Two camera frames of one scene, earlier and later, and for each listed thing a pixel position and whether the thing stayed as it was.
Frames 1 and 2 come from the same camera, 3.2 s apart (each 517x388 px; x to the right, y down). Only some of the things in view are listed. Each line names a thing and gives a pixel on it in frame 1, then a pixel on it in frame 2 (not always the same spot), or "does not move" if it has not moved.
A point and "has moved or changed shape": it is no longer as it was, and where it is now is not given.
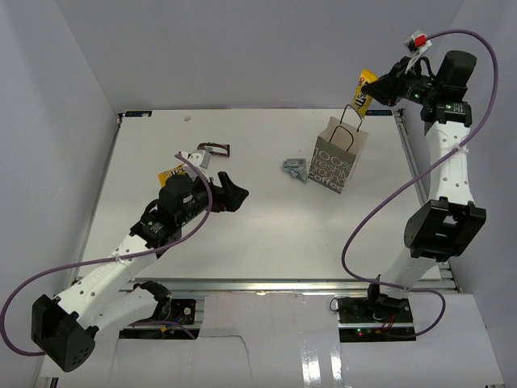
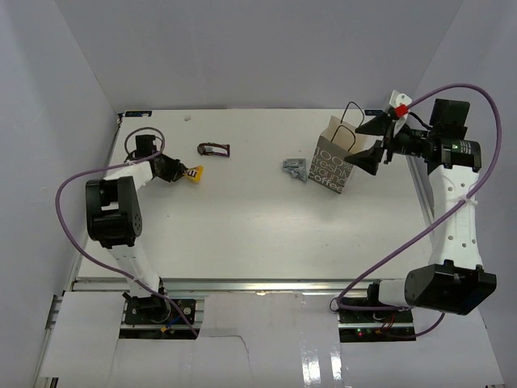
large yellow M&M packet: x=180 y=170 has moved or changed shape
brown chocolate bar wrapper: x=213 y=148 does not move
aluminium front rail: x=289 y=286 does not move
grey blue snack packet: x=296 y=166 does not move
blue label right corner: x=379 y=112 does not move
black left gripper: x=228 y=197 → x=174 y=174
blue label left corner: x=137 y=113 does not move
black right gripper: x=388 y=90 → x=368 y=159
